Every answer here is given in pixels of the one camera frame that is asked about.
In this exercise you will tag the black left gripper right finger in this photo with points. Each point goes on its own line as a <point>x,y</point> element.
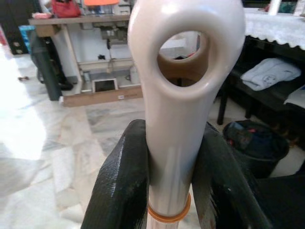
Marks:
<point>219,190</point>

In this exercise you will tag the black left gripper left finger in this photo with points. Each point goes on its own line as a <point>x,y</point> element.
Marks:
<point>119,186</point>

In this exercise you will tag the beige broom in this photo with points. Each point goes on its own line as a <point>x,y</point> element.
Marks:
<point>171,143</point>

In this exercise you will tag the black round basket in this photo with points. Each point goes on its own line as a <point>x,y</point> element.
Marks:
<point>262,152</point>

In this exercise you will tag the long wooden board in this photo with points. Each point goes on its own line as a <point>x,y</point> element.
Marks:
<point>100,96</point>

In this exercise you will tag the white framed tablet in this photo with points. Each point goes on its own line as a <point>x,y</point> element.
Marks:
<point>104,86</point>

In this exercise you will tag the grey white folded item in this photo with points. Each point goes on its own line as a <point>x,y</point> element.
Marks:
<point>297,95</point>

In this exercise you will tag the light blue folded cloth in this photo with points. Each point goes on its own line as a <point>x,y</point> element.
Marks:
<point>269,74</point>

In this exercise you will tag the black tall bag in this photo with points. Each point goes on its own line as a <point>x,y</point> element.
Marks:
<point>47,69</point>

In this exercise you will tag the small dark dumbbell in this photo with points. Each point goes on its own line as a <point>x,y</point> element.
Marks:
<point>23,78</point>

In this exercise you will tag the black shelf cabinet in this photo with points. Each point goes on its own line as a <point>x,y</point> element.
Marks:
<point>262,47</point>

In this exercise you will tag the white lace cloth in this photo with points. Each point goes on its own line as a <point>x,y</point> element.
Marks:
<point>274,28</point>

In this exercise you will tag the white sewing machine table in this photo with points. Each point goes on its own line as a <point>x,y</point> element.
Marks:
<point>71,20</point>

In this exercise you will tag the blue plastic crate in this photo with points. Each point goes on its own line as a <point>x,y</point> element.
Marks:
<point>25,35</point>

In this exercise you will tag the red bag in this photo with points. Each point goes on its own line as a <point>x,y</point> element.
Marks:
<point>65,9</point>

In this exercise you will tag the orange plastic item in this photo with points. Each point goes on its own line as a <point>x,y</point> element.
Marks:
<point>101,2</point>

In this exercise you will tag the pink cloth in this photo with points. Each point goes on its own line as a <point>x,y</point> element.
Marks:
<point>41,15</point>

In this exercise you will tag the dark tall cabinet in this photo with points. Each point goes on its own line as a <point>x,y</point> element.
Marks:
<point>14,14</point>

